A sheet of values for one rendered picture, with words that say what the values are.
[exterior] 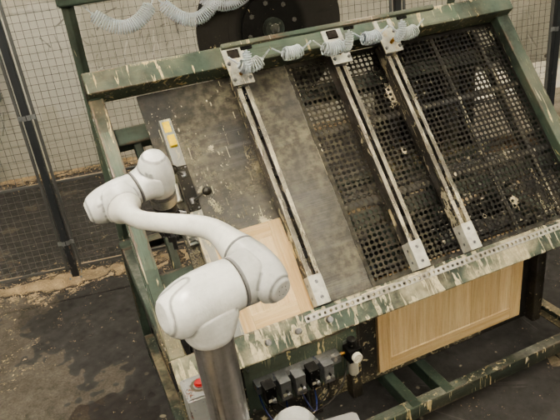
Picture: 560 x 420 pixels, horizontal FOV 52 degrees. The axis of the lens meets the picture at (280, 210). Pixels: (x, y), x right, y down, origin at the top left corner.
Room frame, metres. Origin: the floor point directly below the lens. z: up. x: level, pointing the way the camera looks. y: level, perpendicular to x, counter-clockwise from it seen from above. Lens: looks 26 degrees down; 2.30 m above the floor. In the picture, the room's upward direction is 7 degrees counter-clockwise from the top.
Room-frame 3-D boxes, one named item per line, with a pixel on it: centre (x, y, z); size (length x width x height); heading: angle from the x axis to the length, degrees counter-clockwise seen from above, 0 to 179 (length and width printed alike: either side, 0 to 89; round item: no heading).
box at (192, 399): (1.55, 0.35, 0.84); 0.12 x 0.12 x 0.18; 21
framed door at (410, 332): (2.41, -0.81, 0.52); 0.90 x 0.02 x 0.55; 111
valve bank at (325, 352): (1.77, -0.04, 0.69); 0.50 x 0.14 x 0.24; 111
